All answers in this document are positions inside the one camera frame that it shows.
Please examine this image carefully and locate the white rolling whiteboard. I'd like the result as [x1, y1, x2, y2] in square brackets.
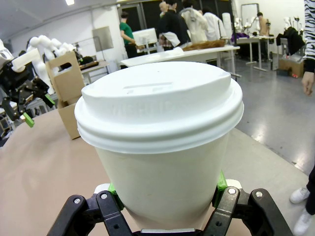
[240, 3, 260, 26]

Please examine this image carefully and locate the white paper cup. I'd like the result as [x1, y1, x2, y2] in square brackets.
[94, 126, 231, 231]

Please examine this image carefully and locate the white plastic cup lid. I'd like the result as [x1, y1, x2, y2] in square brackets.
[74, 61, 245, 155]

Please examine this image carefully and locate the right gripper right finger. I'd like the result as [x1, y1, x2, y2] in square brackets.
[203, 170, 294, 236]

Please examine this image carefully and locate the white background lab table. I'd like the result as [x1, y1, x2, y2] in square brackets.
[235, 35, 277, 72]

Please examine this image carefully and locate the person's left forearm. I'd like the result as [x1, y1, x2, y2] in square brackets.
[302, 0, 315, 74]

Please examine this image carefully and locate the black jacket on chair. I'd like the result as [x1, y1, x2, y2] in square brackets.
[275, 26, 306, 57]

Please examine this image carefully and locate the white sneaker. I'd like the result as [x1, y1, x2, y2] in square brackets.
[293, 208, 315, 236]
[289, 187, 311, 205]

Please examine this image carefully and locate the grey metal wall panel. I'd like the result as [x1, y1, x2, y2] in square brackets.
[92, 26, 114, 53]

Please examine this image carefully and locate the brown fur piece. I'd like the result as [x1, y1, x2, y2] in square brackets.
[182, 39, 226, 52]

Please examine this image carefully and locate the person in white coat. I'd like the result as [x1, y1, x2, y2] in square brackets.
[201, 6, 226, 42]
[180, 0, 209, 44]

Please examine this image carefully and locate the person in zebra hoodie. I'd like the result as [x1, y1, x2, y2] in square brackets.
[304, 166, 315, 216]

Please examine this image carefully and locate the person in brown top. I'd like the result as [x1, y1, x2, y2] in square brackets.
[255, 11, 272, 62]

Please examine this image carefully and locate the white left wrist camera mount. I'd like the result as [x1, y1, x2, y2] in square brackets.
[11, 47, 41, 72]

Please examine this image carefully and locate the person's left hand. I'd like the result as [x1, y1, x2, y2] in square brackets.
[302, 71, 315, 97]

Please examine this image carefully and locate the brown cardboard floor box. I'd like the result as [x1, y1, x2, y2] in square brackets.
[278, 58, 305, 79]

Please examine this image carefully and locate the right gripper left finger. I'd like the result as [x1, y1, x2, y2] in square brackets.
[48, 183, 135, 236]

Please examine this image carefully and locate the person in green shirt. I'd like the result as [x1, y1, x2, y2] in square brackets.
[119, 11, 139, 59]

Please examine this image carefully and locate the person in black shirt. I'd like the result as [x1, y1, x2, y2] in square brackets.
[157, 0, 191, 52]

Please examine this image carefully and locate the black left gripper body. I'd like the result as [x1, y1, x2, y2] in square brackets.
[0, 61, 34, 100]

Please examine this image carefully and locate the white table with brown fur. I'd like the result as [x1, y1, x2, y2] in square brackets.
[120, 45, 241, 82]

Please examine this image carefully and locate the white monitor back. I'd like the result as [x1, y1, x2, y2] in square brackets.
[132, 27, 158, 54]

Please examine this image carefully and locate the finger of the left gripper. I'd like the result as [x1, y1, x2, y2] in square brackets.
[31, 78, 57, 108]
[1, 97, 35, 129]

